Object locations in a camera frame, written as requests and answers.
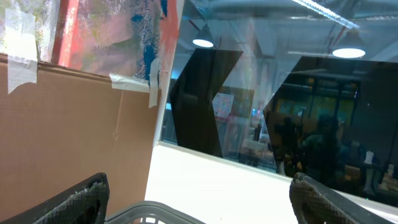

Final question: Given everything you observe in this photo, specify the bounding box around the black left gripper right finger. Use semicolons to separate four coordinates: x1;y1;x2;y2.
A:
289;172;390;224

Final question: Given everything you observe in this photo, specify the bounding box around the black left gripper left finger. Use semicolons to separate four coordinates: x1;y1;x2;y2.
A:
1;172;109;224

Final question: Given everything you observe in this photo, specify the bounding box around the grey plastic basket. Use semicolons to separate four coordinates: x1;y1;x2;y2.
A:
104;201;205;224

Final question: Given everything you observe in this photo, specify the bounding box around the brown cardboard panel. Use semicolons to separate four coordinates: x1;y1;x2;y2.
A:
1;55;158;220

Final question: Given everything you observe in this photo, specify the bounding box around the right pendant lamp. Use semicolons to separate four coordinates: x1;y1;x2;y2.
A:
332;29;366;58

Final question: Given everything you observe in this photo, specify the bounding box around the pendant lamp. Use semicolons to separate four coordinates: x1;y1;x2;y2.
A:
192;24;214;48
332;29;366;58

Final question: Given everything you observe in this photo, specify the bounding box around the left pendant lamp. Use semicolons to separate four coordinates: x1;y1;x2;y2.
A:
192;24;214;48

